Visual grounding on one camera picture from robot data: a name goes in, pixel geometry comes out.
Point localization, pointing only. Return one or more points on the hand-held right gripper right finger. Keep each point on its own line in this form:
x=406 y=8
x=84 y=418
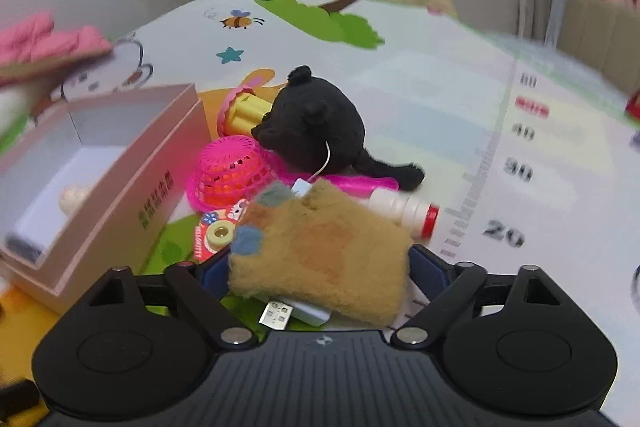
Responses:
x=427 y=266

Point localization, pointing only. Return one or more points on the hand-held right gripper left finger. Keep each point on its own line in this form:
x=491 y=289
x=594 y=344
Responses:
x=212 y=274

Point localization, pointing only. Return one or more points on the toy sticker card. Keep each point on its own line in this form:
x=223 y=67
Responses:
x=220 y=234

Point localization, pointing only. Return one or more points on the white bottle with red cap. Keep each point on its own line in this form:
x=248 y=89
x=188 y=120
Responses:
x=400 y=207

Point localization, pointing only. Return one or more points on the tan plush pouch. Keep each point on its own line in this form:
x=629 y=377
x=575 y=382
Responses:
x=325 y=257

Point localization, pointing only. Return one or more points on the pink plastic tray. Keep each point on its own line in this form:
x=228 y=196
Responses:
x=360 y=183

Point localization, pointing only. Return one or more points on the pink cardboard box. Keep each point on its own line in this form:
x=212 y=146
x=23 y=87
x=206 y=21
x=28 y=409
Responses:
x=150 y=187

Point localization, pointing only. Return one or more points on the black plush toy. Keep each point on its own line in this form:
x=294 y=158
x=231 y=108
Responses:
x=310 y=122

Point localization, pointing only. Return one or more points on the small cream egg toy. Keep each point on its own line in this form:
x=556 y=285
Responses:
x=74 y=198

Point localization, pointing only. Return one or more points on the white paper box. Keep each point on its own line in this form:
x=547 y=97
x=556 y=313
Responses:
x=60 y=227

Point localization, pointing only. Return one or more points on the yellow toy with pink frill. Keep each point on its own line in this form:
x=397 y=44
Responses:
x=245 y=112

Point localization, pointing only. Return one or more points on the printed cartoon play mat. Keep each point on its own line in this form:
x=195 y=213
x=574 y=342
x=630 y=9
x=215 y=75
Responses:
x=425 y=82

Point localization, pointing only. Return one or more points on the small red figure toy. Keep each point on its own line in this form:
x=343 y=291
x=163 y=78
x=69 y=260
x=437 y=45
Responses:
x=634 y=108

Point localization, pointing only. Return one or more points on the pink towel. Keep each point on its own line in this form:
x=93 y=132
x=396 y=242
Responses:
x=45 y=39

